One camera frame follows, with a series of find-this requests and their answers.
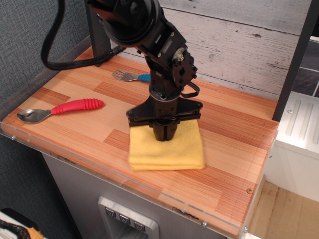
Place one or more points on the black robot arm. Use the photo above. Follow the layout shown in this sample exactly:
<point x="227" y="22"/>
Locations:
<point x="141" y="24"/>

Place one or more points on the yellow cloth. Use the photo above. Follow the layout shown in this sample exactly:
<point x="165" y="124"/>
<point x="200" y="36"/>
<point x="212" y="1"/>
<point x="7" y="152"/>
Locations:
<point x="183" y="152"/>

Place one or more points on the orange object at corner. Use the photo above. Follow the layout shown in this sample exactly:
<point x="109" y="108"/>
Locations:
<point x="35" y="234"/>

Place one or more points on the red handled spoon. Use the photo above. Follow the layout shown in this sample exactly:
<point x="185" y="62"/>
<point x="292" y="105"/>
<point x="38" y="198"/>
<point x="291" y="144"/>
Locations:
<point x="36" y="115"/>

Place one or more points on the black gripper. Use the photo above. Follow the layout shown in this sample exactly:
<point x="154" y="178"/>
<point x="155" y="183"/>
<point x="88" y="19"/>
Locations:
<point x="169" y="110"/>

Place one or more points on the dark right upright post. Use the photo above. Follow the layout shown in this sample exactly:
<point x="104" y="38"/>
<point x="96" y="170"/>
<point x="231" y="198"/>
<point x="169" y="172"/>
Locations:
<point x="301" y="47"/>

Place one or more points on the white drainer sink unit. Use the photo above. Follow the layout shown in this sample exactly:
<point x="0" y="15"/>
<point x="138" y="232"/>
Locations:
<point x="293" y="162"/>

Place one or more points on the clear acrylic edge guard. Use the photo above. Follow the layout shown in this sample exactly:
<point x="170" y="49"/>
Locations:
<point x="220" y="194"/>

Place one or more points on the blue handled fork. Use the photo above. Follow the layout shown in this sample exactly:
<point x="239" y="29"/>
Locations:
<point x="127" y="76"/>

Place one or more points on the dark upright post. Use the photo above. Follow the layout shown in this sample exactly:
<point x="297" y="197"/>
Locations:
<point x="99" y="40"/>
<point x="301" y="47"/>

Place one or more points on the grey cabinet front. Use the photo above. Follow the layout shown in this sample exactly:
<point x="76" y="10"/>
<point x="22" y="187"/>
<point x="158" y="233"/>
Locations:
<point x="81" y="190"/>

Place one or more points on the silver dispenser panel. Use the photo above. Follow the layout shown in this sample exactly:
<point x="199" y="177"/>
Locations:
<point x="124" y="223"/>

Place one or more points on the dark left upright post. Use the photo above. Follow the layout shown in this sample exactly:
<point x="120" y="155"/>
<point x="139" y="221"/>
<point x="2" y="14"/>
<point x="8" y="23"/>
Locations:
<point x="99" y="40"/>

